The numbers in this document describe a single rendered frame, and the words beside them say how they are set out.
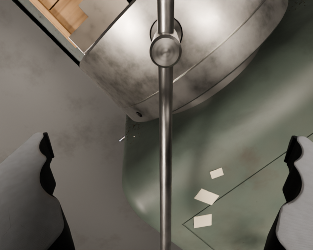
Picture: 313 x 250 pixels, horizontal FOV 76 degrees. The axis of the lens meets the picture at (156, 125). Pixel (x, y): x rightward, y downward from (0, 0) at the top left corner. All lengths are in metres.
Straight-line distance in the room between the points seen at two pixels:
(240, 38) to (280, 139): 0.13
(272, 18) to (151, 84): 0.16
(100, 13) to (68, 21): 0.24
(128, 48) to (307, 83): 0.21
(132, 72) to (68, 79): 1.31
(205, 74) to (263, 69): 0.09
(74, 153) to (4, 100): 0.60
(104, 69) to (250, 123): 0.19
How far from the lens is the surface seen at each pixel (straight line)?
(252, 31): 0.26
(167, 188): 0.20
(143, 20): 0.23
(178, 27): 0.23
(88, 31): 0.36
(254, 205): 0.34
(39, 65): 1.59
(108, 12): 0.36
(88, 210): 2.11
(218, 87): 0.30
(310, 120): 0.31
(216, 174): 0.28
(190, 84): 0.24
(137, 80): 0.25
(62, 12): 0.60
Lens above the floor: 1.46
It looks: 66 degrees down
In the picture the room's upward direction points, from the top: 163 degrees clockwise
